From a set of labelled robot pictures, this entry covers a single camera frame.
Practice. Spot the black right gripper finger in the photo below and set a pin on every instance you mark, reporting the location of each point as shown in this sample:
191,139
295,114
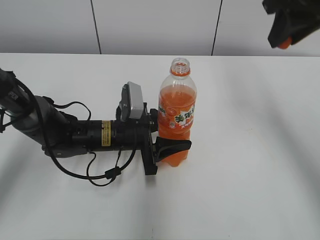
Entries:
300,32
279,31

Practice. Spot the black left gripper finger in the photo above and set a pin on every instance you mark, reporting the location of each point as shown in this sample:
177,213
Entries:
153,113
163,147

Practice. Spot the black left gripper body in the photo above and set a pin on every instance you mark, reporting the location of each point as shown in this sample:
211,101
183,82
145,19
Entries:
133,135

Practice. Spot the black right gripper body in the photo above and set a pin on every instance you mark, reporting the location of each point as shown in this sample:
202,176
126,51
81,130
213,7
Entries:
296,12

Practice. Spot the orange bottle cap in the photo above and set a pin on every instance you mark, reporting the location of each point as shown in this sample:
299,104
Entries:
287,43

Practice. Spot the orange Mirinda soda bottle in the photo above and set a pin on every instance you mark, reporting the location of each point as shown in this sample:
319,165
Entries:
176,102

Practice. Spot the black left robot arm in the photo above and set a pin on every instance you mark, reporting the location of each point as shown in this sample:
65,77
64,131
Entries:
62,135

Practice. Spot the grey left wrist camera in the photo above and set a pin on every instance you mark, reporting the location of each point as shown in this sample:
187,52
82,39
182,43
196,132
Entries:
131,104

